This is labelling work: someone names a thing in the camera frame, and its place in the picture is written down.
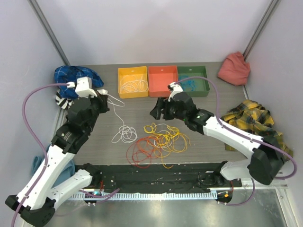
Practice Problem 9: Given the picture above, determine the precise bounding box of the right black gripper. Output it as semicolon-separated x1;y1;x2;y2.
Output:
150;97;187;122

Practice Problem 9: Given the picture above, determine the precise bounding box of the white cable bundle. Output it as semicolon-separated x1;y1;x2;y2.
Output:
104;75;171;148

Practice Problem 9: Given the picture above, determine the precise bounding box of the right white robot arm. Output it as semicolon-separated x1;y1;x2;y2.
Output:
150;92;285;187

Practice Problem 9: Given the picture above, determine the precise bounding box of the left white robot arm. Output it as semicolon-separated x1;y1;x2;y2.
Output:
5;95;109;227

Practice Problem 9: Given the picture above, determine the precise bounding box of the black white striped cloth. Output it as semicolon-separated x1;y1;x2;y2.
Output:
55;88;109;110

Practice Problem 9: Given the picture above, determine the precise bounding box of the red plastic bin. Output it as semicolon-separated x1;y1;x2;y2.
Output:
148;66;178;97

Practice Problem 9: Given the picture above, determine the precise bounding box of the yellow plastic bin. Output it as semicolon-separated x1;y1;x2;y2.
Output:
117;66;149;99

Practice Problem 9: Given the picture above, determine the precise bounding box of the blue plaid cloth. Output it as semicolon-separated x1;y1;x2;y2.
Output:
54;66;104;100

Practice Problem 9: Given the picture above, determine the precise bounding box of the green plastic bin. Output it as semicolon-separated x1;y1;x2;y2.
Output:
177;66;210;97

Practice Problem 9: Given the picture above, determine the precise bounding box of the teal cloth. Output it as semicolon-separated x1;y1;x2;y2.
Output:
29;155;75;188

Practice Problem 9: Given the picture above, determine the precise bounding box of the pink cloth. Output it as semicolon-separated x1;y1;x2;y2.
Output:
217;52;250;86

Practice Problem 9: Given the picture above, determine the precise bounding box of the yellow plaid shirt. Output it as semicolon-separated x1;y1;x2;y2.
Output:
221;99;293;156

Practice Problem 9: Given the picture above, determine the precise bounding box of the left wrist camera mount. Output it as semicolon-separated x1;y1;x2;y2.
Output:
67;77;97;98

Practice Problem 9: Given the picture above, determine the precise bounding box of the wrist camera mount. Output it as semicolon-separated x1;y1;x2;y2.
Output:
67;77;97;98
168;82;183;102

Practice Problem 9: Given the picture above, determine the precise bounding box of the orange cable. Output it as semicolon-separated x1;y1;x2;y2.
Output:
146;137;175;170

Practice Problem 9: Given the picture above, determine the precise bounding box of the yellow cable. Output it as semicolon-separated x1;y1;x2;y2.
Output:
143;122;191;158

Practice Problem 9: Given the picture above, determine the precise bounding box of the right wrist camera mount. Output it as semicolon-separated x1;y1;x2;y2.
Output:
168;82;183;102

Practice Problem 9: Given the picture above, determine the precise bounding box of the blue cable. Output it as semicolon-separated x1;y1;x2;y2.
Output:
178;74;197;92

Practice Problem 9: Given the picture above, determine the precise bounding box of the red cable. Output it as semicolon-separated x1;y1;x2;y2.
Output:
126;138;153;169

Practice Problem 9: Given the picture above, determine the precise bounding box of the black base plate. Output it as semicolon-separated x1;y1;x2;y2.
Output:
90;163;242;194

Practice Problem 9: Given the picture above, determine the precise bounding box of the white slotted cable duct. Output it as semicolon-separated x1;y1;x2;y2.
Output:
68;191;217;202

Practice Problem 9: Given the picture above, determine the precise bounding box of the right aluminium frame post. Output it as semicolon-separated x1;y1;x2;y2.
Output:
243;0;281;61

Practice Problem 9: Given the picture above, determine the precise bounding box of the aluminium frame post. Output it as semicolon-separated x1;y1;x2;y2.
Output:
28;0;71;66
243;0;281;61

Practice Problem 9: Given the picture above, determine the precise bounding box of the left aluminium frame post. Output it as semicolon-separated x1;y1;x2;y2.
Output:
28;0;71;66

